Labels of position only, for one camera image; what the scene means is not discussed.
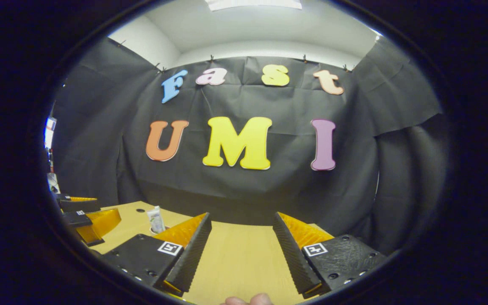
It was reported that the ceiling light panel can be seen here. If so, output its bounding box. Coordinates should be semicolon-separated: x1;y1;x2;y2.
205;0;303;11

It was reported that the bright white panel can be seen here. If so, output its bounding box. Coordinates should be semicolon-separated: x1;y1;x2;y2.
44;117;57;149

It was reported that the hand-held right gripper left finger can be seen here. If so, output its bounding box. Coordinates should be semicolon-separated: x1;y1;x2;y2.
100;212;213;297

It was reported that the black backdrop cloth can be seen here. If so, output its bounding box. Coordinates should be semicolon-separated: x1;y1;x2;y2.
51;36;444;255

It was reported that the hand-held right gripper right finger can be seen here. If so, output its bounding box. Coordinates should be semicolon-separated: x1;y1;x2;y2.
273;212;388;297

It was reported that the wooden desktop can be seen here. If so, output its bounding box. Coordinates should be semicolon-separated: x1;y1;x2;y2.
89;201;333;305

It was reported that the white toothpaste tube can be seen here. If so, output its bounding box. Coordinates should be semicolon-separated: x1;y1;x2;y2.
147;206;165;233

